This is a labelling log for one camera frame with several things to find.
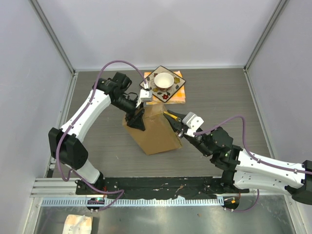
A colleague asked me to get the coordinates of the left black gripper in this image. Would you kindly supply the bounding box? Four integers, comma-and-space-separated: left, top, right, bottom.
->
113, 95, 147, 131

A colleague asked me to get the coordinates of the yellow utility knife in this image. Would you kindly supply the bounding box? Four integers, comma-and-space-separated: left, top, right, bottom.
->
163, 111, 181, 122

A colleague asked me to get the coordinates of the brown cardboard express box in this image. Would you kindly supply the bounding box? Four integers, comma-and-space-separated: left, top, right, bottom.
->
122, 103, 182, 155

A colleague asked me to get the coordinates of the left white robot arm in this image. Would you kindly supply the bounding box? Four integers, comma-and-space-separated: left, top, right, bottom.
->
48, 72, 152, 195

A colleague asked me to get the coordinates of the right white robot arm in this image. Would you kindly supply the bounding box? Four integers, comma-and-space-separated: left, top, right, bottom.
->
163, 110, 312, 205

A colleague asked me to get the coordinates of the orange checkered folded cloth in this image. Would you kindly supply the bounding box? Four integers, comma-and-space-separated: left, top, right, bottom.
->
144, 70, 186, 105

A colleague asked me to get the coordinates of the white ceramic bowl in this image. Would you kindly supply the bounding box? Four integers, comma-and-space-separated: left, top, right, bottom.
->
154, 73, 174, 90

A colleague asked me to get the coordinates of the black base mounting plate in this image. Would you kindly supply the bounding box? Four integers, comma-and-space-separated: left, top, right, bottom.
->
75, 175, 250, 200

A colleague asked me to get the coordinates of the white orange paper packet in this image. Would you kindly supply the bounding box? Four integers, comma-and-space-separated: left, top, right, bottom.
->
62, 214, 93, 234

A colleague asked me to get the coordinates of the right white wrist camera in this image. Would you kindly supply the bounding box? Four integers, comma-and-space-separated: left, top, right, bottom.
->
182, 112, 204, 137

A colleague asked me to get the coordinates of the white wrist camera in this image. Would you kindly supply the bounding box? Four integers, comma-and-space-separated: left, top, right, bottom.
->
136, 83, 152, 108
182, 112, 204, 137

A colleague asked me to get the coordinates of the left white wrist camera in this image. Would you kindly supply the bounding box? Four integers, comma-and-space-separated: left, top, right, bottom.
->
136, 83, 152, 108

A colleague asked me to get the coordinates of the white slotted cable duct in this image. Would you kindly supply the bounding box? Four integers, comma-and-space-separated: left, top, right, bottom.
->
41, 196, 224, 207

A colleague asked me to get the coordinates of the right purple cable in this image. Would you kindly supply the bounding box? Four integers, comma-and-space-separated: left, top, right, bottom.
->
194, 115, 312, 212

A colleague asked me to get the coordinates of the purple cable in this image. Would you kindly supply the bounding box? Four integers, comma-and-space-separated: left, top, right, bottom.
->
194, 115, 312, 212
55, 59, 150, 212

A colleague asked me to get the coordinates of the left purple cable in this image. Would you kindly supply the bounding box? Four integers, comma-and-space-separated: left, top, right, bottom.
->
55, 59, 150, 212

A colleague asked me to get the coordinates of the aluminium frame rail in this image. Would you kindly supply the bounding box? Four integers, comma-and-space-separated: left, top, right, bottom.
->
29, 177, 81, 198

